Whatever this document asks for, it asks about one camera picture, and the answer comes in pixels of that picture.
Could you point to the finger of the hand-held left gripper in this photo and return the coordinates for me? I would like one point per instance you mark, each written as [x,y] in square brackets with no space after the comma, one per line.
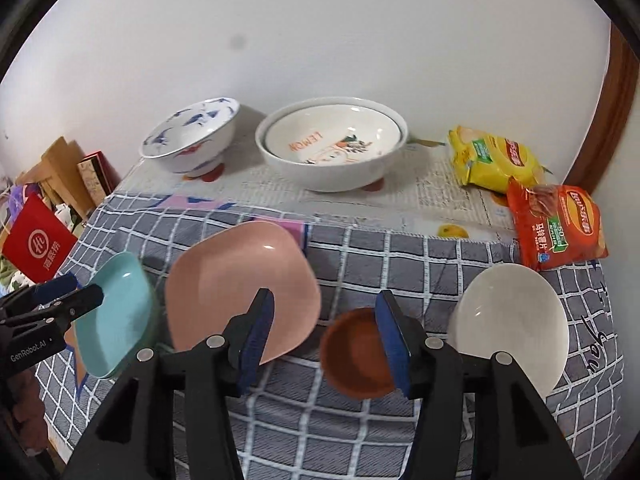
[82,301]
[60,285]

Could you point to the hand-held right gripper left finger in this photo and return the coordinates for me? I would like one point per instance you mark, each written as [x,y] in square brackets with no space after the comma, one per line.
[257,332]

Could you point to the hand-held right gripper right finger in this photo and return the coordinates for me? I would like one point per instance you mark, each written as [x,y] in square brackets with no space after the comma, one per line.
[392,342]

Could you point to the teal square plate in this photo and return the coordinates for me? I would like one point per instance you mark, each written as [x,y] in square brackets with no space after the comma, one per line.
[115,320]

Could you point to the brown small bowl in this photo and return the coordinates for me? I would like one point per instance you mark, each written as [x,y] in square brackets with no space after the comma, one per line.
[350,355]

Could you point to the pink square plate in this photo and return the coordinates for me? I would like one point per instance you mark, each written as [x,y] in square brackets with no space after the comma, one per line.
[225,280]

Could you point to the plain white bowl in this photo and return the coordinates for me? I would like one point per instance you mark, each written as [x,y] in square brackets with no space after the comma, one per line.
[505,310]

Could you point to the red paper bag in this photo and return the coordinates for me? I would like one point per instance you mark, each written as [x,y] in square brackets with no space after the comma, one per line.
[40,240]

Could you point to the grey grid patterned cloth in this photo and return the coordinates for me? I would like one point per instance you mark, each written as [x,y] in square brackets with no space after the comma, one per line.
[400,270]

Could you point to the doodle cover notebook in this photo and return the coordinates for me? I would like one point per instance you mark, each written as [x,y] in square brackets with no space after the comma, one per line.
[90,182]

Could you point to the red book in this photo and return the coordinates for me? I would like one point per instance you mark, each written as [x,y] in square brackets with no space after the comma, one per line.
[109,170]

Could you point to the brown cardboard piece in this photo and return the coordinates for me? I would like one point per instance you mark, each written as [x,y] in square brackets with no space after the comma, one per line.
[62,160]

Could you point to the newspaper print tablecloth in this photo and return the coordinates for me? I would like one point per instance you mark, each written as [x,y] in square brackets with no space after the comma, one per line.
[425,195]

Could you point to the large white bowl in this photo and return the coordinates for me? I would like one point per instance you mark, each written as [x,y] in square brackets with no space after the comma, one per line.
[325,175]

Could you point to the blue crane print bowl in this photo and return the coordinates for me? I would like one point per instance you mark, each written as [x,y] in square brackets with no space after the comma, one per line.
[200,145]

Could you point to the orange chips packet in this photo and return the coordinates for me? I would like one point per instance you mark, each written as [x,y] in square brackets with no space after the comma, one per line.
[555,225]

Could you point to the white bowl with orange print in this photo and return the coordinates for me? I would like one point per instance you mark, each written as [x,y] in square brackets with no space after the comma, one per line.
[325,135]

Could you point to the yellow chips packet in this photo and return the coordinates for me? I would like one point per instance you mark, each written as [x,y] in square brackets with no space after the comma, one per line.
[495,160]

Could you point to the wooden door frame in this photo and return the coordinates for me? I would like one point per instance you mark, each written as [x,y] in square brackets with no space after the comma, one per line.
[615,110]

